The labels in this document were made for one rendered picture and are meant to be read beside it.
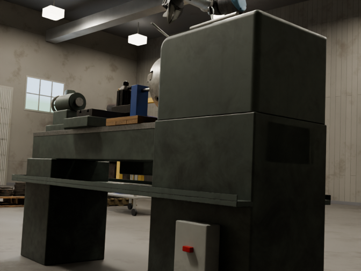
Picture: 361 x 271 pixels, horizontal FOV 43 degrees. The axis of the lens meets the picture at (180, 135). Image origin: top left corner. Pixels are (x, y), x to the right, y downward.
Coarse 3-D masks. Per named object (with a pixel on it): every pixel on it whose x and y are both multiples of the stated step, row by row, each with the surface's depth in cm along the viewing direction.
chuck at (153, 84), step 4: (156, 64) 228; (152, 68) 229; (156, 68) 225; (156, 72) 224; (156, 76) 223; (152, 80) 226; (156, 80) 223; (152, 84) 226; (156, 84) 223; (152, 88) 226; (156, 88) 224; (152, 92) 227; (156, 92) 224; (152, 96) 228; (156, 100) 228; (156, 104) 230
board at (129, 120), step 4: (128, 116) 235; (132, 116) 232; (136, 116) 229; (140, 116) 230; (144, 116) 231; (108, 120) 250; (112, 120) 246; (116, 120) 243; (120, 120) 240; (124, 120) 238; (128, 120) 234; (132, 120) 232; (136, 120) 229; (140, 120) 230; (144, 120) 231; (148, 120) 233; (152, 120) 234; (108, 124) 249; (112, 124) 246; (116, 124) 243; (120, 124) 240; (124, 124) 238
